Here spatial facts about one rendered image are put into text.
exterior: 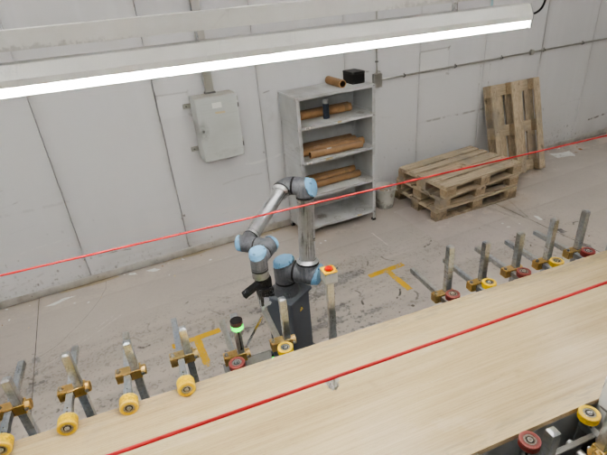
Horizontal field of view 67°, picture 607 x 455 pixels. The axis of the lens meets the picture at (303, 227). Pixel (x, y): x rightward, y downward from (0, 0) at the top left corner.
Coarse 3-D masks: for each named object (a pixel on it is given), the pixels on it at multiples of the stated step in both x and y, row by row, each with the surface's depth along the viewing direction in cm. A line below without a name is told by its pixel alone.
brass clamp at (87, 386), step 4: (84, 380) 210; (88, 380) 210; (84, 384) 208; (88, 384) 208; (64, 388) 207; (68, 388) 206; (72, 388) 206; (76, 388) 206; (80, 388) 206; (84, 388) 207; (88, 388) 208; (60, 392) 205; (64, 392) 205; (68, 392) 205; (76, 392) 206; (80, 392) 207; (84, 392) 208; (60, 396) 204; (64, 396) 205; (76, 396) 207; (60, 400) 205; (64, 400) 206
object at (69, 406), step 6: (72, 348) 231; (78, 348) 232; (72, 354) 228; (78, 354) 230; (78, 360) 227; (66, 396) 204; (72, 396) 204; (66, 402) 201; (72, 402) 202; (66, 408) 197; (72, 408) 199
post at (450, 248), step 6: (450, 246) 253; (450, 252) 254; (450, 258) 256; (444, 264) 261; (450, 264) 258; (444, 270) 262; (450, 270) 260; (444, 276) 264; (450, 276) 262; (444, 282) 265; (450, 282) 264; (444, 288) 267; (450, 288) 266
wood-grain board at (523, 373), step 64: (448, 320) 237; (512, 320) 233; (576, 320) 230; (256, 384) 209; (320, 384) 207; (384, 384) 204; (448, 384) 201; (512, 384) 198; (576, 384) 196; (64, 448) 187; (192, 448) 183; (256, 448) 180; (320, 448) 178; (384, 448) 176; (448, 448) 174
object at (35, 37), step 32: (320, 0) 138; (352, 0) 142; (384, 0) 145; (416, 0) 149; (448, 0) 153; (0, 32) 114; (32, 32) 117; (64, 32) 119; (96, 32) 122; (128, 32) 124; (160, 32) 127
